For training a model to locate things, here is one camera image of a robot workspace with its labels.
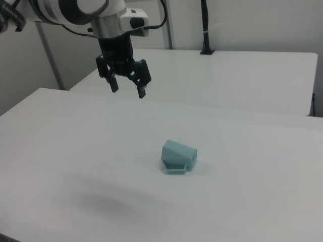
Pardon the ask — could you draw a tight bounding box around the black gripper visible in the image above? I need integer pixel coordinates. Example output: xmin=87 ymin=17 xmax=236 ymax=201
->
xmin=95 ymin=34 xmax=152 ymax=99

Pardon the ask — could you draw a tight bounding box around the teal faceted plastic cup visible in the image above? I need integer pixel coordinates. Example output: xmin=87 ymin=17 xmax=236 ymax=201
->
xmin=160 ymin=138 xmax=198 ymax=175

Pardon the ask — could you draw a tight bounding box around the grey aluminium frame post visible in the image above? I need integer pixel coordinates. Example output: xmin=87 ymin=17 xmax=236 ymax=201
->
xmin=35 ymin=21 xmax=67 ymax=91
xmin=158 ymin=0 xmax=174 ymax=50

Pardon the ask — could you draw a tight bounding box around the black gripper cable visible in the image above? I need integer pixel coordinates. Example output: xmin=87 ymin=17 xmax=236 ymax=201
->
xmin=60 ymin=24 xmax=100 ymax=39

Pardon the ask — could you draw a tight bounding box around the black printed strap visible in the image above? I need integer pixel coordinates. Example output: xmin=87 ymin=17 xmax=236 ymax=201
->
xmin=0 ymin=0 xmax=27 ymax=33

